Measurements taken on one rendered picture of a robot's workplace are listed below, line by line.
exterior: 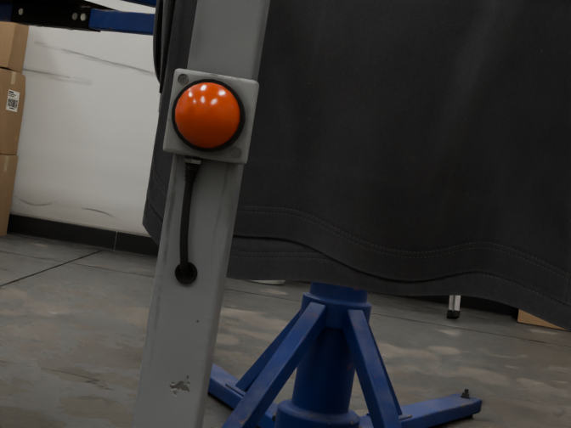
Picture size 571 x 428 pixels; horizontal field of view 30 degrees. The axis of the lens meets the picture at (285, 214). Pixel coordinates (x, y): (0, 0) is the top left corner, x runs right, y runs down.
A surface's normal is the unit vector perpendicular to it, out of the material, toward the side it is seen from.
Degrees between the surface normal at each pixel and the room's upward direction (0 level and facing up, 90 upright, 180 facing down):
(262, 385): 42
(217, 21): 90
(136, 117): 90
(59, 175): 90
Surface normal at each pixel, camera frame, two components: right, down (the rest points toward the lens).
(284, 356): -0.25, -0.76
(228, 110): 0.71, -0.01
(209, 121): 0.09, 0.24
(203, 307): -0.05, 0.04
